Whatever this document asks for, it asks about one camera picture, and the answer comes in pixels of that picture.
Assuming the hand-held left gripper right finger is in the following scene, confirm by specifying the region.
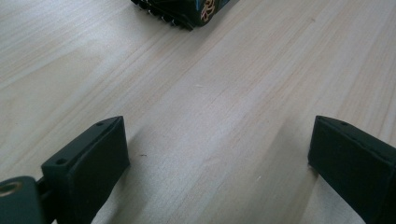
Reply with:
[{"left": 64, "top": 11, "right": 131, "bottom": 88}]
[{"left": 307, "top": 115, "right": 396, "bottom": 224}]

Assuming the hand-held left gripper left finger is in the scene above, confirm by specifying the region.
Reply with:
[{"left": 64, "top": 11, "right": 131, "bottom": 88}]
[{"left": 41, "top": 115, "right": 131, "bottom": 224}]

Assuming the blue and black toy car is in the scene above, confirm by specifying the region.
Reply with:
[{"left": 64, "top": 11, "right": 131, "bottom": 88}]
[{"left": 130, "top": 0, "right": 241, "bottom": 32}]

